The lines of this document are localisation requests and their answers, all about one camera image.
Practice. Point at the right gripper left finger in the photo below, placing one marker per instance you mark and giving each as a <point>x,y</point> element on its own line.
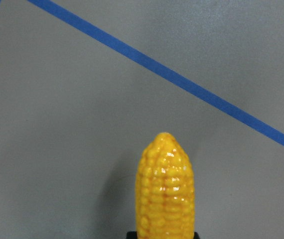
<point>132,235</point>

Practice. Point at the yellow corn cob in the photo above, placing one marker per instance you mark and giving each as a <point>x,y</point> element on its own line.
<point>164,191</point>

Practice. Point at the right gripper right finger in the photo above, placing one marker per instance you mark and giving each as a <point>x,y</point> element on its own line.
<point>196,236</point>

